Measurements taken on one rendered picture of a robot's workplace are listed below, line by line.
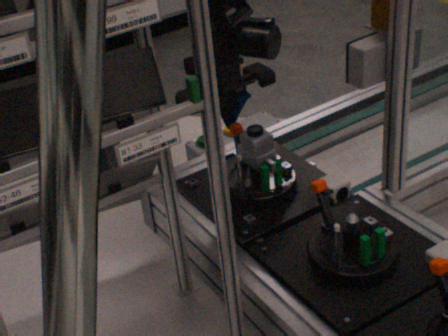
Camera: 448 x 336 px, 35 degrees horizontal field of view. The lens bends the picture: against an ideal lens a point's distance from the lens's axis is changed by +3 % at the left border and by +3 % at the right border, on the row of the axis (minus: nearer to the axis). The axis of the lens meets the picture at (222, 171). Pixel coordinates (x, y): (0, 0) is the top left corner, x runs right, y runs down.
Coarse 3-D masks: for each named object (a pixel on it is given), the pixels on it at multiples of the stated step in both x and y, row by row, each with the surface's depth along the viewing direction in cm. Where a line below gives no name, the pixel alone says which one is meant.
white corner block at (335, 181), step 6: (330, 174) 128; (336, 174) 128; (330, 180) 126; (336, 180) 126; (342, 180) 126; (348, 180) 126; (330, 186) 125; (336, 186) 125; (342, 186) 125; (348, 186) 126; (336, 192) 125; (342, 192) 126; (348, 192) 127; (336, 198) 126; (342, 198) 126
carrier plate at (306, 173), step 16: (288, 160) 137; (304, 160) 136; (192, 176) 136; (208, 176) 135; (304, 176) 132; (320, 176) 131; (192, 192) 131; (208, 192) 131; (304, 192) 128; (208, 208) 126; (240, 208) 125; (256, 208) 125; (272, 208) 124; (288, 208) 124; (304, 208) 123; (240, 224) 121; (256, 224) 121; (272, 224) 121; (288, 224) 122; (240, 240) 118
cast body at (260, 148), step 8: (248, 128) 124; (256, 128) 124; (240, 136) 125; (248, 136) 124; (256, 136) 123; (264, 136) 123; (272, 136) 124; (240, 144) 127; (248, 144) 123; (256, 144) 122; (264, 144) 123; (272, 144) 124; (240, 152) 127; (248, 152) 125; (256, 152) 123; (264, 152) 124; (272, 152) 124; (248, 160) 126; (256, 160) 123; (264, 160) 124; (272, 160) 124; (256, 168) 124; (272, 168) 123
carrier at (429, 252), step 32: (320, 224) 119; (352, 224) 108; (384, 224) 118; (256, 256) 114; (288, 256) 113; (320, 256) 110; (352, 256) 109; (384, 256) 108; (416, 256) 111; (288, 288) 108; (320, 288) 106; (352, 288) 106; (384, 288) 105; (416, 288) 105; (352, 320) 101
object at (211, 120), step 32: (192, 0) 81; (192, 32) 84; (160, 160) 110; (224, 160) 93; (224, 192) 96; (224, 224) 99; (224, 256) 102; (192, 288) 125; (224, 288) 106; (0, 320) 85
